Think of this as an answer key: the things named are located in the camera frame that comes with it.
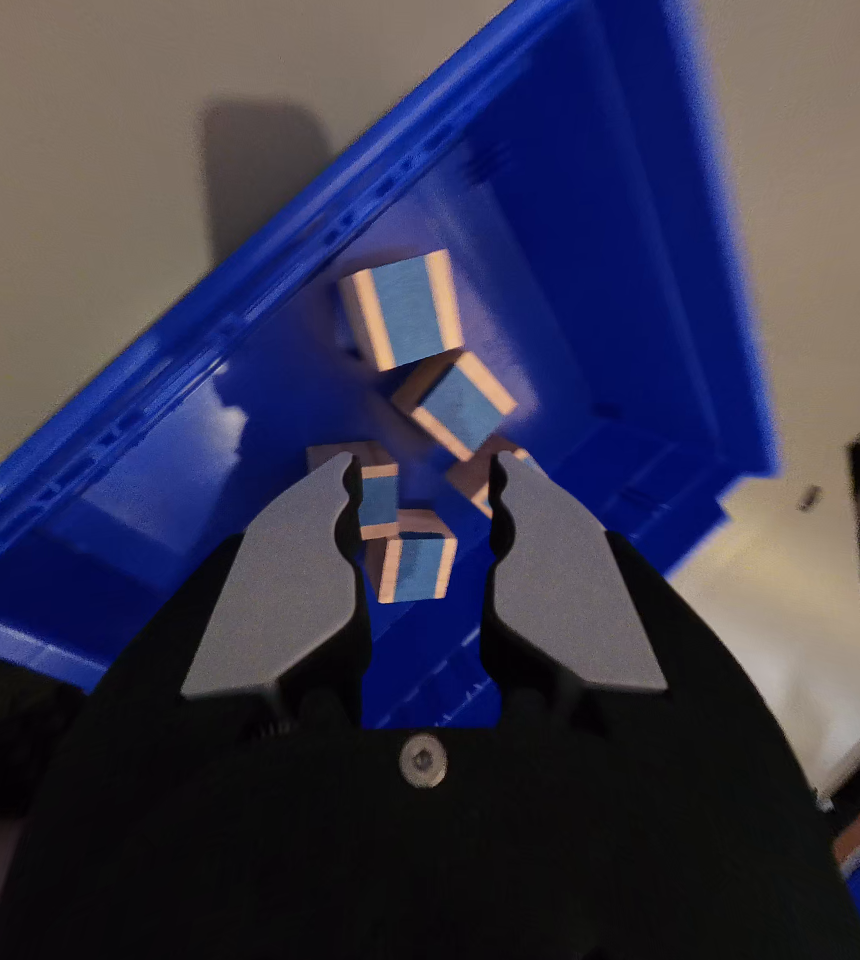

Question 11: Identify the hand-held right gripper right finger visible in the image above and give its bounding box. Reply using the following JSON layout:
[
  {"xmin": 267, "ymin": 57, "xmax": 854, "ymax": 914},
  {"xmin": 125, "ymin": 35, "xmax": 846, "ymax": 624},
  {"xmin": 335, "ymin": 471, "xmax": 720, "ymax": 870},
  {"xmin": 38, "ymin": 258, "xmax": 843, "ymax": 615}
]
[{"xmin": 478, "ymin": 450, "xmax": 671, "ymax": 723}]

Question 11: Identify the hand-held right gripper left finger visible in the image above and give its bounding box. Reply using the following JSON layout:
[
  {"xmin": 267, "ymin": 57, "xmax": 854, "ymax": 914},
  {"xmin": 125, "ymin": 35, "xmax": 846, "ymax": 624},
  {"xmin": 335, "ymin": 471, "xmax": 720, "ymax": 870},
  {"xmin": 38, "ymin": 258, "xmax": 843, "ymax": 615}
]
[{"xmin": 179, "ymin": 452, "xmax": 373, "ymax": 723}]

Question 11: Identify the blue taped wooden cube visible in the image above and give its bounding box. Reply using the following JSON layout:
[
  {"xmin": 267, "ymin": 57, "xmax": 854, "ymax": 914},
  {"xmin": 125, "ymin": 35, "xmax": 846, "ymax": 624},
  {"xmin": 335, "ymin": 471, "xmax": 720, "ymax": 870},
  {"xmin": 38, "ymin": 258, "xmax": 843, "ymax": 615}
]
[
  {"xmin": 445, "ymin": 438, "xmax": 532, "ymax": 520},
  {"xmin": 364, "ymin": 508, "xmax": 458, "ymax": 605},
  {"xmin": 391, "ymin": 351, "xmax": 518, "ymax": 462},
  {"xmin": 306, "ymin": 441, "xmax": 401, "ymax": 541},
  {"xmin": 336, "ymin": 249, "xmax": 467, "ymax": 374}
]

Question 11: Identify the blue plastic bin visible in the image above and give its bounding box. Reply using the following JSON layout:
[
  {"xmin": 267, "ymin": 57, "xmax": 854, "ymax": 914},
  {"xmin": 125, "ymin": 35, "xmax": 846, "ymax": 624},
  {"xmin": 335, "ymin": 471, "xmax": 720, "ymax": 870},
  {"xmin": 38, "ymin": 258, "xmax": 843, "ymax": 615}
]
[{"xmin": 0, "ymin": 0, "xmax": 779, "ymax": 730}]

